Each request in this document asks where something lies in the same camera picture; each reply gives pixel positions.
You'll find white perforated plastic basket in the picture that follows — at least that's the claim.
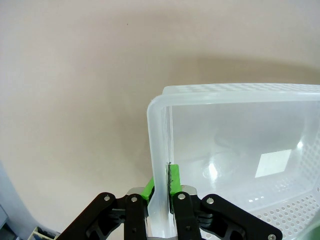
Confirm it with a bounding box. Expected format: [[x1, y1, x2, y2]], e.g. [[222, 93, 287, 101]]
[[146, 83, 320, 240]]

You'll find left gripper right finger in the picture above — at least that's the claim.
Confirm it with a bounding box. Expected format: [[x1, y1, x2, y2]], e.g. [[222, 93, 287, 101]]
[[167, 163, 283, 240]]

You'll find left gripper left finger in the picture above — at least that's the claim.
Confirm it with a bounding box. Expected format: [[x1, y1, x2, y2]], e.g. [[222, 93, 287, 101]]
[[56, 176, 156, 240]]

